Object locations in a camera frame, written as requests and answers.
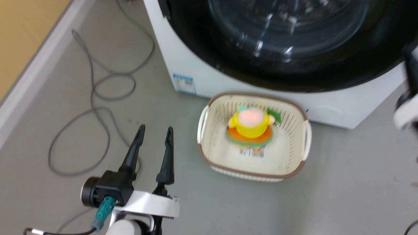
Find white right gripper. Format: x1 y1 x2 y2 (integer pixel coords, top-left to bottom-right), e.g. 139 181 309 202
393 42 418 131

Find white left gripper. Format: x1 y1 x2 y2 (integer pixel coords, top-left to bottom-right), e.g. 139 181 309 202
109 124 181 226

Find white washing machine body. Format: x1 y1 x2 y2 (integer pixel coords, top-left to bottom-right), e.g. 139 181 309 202
143 0 409 130

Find black round washing machine door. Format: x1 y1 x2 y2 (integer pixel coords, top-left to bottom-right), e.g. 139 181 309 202
158 0 418 93

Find cream laundry basket brown rim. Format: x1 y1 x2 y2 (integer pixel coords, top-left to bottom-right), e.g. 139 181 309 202
197 92 313 182

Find blue white energy label sticker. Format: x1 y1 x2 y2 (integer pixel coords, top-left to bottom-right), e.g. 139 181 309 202
172 73 197 95

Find small printed paper tag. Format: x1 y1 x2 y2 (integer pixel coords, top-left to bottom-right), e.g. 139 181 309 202
240 146 265 158

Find yellow orange toy doll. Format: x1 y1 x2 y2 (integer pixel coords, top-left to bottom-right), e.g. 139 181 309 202
225 105 282 149

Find grey white baseboard strip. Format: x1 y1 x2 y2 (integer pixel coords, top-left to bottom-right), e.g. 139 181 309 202
0 0 97 149

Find black cable with teal plug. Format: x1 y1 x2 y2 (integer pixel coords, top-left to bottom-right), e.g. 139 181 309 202
23 196 116 235

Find grey power cable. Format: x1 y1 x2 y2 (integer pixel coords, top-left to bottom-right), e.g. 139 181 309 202
48 0 156 177

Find thin black cable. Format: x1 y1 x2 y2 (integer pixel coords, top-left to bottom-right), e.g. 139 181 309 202
404 220 418 235

